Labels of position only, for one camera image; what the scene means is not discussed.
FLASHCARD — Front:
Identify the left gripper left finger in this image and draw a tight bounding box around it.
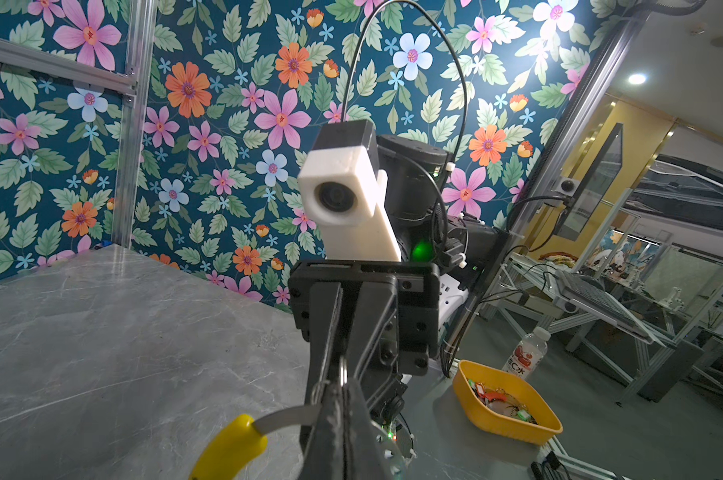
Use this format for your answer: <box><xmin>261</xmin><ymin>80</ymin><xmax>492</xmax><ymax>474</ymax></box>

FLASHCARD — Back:
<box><xmin>298</xmin><ymin>384</ymin><xmax>345</xmax><ymax>480</ymax></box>

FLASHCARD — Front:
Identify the yellow capped key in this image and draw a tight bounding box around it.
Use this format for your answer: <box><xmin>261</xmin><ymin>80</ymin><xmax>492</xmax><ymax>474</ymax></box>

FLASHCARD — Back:
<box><xmin>189</xmin><ymin>414</ymin><xmax>268</xmax><ymax>480</ymax></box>

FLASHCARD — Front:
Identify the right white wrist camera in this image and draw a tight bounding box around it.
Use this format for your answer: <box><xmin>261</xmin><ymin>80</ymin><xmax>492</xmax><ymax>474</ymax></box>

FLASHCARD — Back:
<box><xmin>297</xmin><ymin>120</ymin><xmax>403</xmax><ymax>262</ymax></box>

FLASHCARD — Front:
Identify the grey metal desk frame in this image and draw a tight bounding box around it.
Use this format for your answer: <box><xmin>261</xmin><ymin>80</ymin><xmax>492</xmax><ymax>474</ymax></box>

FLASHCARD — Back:
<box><xmin>493</xmin><ymin>253</ymin><xmax>721</xmax><ymax>405</ymax></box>

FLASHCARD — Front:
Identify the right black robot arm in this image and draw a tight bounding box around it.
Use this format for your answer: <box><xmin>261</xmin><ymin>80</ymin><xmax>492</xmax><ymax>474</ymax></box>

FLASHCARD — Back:
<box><xmin>287</xmin><ymin>120</ymin><xmax>505</xmax><ymax>424</ymax></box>

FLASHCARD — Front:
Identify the plastic water bottle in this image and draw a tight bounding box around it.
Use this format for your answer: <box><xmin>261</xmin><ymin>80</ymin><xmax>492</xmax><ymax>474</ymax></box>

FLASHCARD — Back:
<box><xmin>501</xmin><ymin>326</ymin><xmax>551</xmax><ymax>380</ymax></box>

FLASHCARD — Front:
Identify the yellow plastic tray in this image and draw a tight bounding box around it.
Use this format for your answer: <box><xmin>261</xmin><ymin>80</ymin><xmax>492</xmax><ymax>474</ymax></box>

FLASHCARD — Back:
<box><xmin>453</xmin><ymin>360</ymin><xmax>563</xmax><ymax>446</ymax></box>

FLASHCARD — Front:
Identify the right camera cable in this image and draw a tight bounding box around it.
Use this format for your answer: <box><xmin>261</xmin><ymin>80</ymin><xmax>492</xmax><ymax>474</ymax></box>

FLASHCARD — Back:
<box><xmin>339</xmin><ymin>0</ymin><xmax>469</xmax><ymax>181</ymax></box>

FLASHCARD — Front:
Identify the black monitor screen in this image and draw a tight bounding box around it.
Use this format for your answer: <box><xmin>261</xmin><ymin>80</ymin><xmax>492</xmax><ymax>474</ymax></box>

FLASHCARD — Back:
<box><xmin>553</xmin><ymin>123</ymin><xmax>623</xmax><ymax>241</ymax></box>

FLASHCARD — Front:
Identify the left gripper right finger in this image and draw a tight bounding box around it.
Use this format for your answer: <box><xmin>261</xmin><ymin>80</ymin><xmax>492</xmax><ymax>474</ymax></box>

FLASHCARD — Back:
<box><xmin>344</xmin><ymin>378</ymin><xmax>391</xmax><ymax>480</ymax></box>

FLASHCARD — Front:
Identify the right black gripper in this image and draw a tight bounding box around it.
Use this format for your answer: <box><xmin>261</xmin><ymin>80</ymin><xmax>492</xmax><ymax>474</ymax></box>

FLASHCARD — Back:
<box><xmin>287</xmin><ymin>259</ymin><xmax>443</xmax><ymax>445</ymax></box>

